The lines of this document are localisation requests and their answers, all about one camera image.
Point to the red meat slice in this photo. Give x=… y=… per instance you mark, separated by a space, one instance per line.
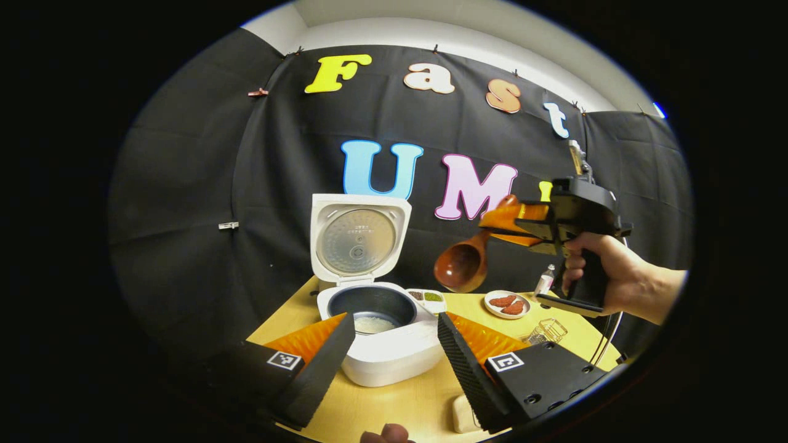
x=502 y=301
x=514 y=307

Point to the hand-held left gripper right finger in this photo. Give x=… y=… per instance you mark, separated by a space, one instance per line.
x=468 y=375

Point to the white round plate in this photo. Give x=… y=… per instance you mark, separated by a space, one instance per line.
x=492 y=312

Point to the green beans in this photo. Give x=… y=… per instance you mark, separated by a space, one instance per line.
x=433 y=296

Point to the small clear bottle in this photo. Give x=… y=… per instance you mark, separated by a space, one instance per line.
x=544 y=283

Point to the pink cloth clip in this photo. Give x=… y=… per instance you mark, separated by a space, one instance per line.
x=258 y=92

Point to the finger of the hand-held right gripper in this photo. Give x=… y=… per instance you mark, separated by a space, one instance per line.
x=517 y=215
x=535 y=245

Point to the white divided grain dish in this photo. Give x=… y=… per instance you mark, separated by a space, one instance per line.
x=444 y=307

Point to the white rice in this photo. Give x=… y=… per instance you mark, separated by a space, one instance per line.
x=375 y=325

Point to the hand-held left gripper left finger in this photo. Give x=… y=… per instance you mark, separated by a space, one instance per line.
x=320 y=375

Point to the clear rice container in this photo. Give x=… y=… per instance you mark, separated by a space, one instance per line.
x=462 y=418

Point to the white rice cooker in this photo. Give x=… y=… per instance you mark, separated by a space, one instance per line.
x=394 y=363

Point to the brown wooden spoon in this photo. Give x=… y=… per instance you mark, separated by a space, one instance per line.
x=458 y=267

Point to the row of black cloth clips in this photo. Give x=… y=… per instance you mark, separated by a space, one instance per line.
x=435 y=48

